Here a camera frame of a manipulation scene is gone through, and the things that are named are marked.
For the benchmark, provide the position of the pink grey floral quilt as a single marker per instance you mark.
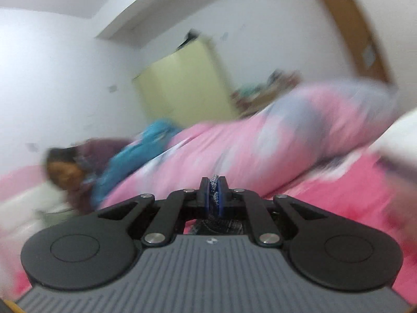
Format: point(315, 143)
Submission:
point(260, 137)

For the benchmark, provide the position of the blue cloth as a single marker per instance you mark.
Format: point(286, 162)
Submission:
point(136, 150)

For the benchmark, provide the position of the cluttered wooden bedside table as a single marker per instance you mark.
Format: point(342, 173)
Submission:
point(260, 94)

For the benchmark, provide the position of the tall stack of folded clothes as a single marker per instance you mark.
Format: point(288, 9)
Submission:
point(400, 137)

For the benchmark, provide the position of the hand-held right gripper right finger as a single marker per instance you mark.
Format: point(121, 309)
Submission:
point(222, 199)

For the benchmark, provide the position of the white wall socket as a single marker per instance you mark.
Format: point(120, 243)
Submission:
point(112, 88)

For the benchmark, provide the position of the pale yellow wardrobe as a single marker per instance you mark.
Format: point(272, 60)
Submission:
point(182, 84)

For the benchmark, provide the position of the pink floral fleece blanket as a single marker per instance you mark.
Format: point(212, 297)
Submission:
point(342, 186)

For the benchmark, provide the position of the white pillow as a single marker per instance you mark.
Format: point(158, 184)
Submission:
point(26, 202)

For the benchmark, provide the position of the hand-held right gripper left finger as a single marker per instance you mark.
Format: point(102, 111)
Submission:
point(208, 199)

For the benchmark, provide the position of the black white plaid garment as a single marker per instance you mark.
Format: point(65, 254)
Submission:
point(215, 226)

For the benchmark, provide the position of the brown wooden door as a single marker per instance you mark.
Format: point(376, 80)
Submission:
point(345, 13)

